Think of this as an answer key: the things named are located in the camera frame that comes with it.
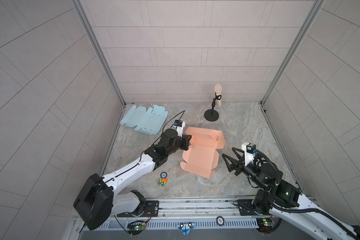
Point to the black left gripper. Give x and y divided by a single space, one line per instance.
183 140

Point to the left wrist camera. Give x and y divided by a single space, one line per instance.
179 126

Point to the green circuit board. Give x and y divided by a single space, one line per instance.
264 224
136 227

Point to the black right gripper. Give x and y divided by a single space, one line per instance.
235 166

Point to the left green circuit board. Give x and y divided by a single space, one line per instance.
136 227

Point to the light blue flat cardboard box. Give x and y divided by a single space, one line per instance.
148 121

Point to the aluminium corner post right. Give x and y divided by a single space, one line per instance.
312 14

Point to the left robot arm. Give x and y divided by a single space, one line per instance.
100 196

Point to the aluminium corner post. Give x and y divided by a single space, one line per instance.
312 14
78 7

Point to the aluminium corner post left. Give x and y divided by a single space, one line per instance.
78 7

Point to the right green circuit board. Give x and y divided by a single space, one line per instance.
264 224

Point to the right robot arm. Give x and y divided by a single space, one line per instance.
281 199

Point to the round black white badge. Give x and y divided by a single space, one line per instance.
220 221

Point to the beige microphone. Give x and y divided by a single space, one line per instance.
218 94

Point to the small colourful toy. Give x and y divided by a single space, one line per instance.
162 181

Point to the blue sticker marker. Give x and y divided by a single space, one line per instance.
185 228

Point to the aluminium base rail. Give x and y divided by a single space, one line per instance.
168 213

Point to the pink paper box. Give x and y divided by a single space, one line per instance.
202 157

